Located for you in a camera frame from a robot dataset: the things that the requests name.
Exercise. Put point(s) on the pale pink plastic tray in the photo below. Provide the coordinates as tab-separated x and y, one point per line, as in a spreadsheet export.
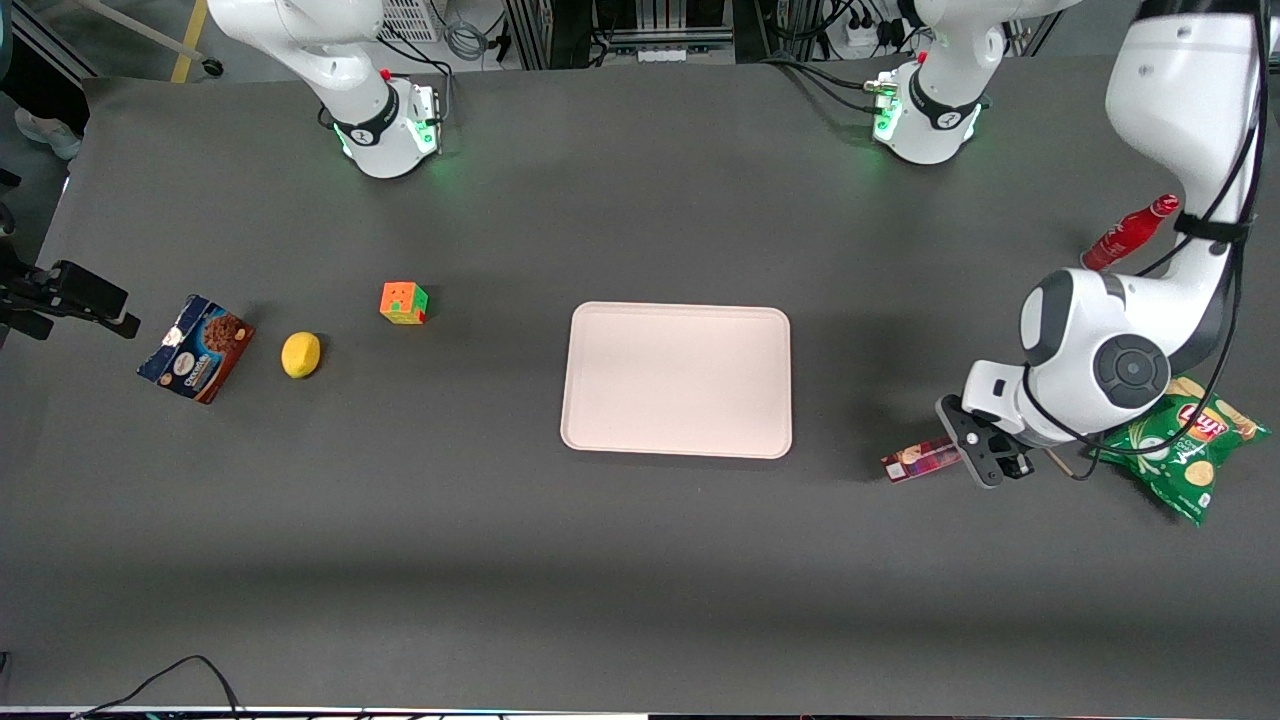
677	380

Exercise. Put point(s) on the red cola bottle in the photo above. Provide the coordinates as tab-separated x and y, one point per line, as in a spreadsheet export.
1130	232

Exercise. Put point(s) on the white perforated panel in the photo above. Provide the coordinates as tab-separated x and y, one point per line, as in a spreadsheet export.
410	18

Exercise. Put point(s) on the colourful Rubik's cube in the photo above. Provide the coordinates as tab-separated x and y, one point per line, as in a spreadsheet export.
404	303

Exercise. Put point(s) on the red cookie box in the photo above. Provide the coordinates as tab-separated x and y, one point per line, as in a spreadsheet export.
920	460

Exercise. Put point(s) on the black caster wheel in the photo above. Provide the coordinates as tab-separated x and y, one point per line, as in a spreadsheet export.
212	67

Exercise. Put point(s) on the aluminium profile frame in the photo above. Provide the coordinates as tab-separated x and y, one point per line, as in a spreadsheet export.
620	28

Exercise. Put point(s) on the blue chocolate cookie box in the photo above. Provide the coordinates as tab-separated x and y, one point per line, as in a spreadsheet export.
196	348

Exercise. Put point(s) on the green Lay's chips bag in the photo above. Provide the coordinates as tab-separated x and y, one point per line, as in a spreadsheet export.
1185	455

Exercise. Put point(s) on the yellow lemon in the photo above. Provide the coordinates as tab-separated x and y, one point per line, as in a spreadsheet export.
301	355

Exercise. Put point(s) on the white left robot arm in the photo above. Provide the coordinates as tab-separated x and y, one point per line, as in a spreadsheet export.
1100	360

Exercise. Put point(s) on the light grey shoe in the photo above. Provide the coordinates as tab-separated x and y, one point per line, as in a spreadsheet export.
45	132

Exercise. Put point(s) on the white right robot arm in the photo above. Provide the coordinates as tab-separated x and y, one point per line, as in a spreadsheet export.
375	120

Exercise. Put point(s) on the white power strip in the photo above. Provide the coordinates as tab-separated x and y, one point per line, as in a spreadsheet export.
868	32

